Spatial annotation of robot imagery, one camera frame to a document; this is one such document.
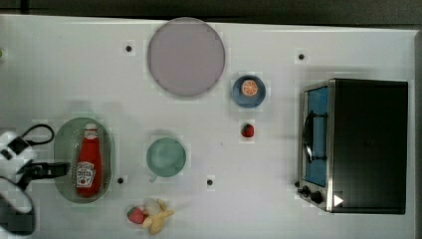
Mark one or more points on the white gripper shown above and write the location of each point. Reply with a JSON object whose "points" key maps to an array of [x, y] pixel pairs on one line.
{"points": [[16, 155]]}

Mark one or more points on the red ketchup bottle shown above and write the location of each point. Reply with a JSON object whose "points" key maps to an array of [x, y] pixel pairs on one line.
{"points": [[89, 173]]}

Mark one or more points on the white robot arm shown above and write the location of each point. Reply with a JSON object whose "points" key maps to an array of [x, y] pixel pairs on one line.
{"points": [[18, 213]]}

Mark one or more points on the red strawberry near banana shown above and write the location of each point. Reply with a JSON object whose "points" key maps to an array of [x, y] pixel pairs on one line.
{"points": [[135, 215]]}

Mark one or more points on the green mug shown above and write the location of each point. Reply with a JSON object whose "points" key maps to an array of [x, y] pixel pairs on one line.
{"points": [[165, 157]]}

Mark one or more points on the grey round plate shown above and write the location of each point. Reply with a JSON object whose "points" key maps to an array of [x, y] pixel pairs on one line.
{"points": [[186, 57]]}

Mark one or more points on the red toy strawberry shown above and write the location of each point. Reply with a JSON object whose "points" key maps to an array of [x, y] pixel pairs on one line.
{"points": [[248, 130]]}

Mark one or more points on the blue small bowl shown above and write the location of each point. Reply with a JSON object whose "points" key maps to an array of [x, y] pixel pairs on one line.
{"points": [[245, 101]]}

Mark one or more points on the orange slice toy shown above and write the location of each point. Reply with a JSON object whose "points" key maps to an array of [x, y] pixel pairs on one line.
{"points": [[249, 88]]}

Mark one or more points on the silver toaster oven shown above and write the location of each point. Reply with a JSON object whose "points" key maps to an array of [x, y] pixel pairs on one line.
{"points": [[354, 146]]}

